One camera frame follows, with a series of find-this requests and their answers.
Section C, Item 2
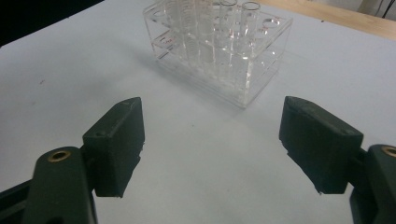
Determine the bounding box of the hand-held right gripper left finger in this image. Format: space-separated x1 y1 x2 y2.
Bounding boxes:
82 96 146 199

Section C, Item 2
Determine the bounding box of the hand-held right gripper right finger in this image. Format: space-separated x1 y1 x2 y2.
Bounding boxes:
278 95 364 195

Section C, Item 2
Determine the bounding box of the clear acrylic test tube rack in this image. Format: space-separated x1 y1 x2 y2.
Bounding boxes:
142 0 293 109

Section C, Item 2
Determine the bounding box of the clear test tube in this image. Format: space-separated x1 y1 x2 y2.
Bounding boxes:
219 0 239 82
240 1 262 94

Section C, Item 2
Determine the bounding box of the wooden table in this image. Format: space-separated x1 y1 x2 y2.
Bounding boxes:
258 0 396 41

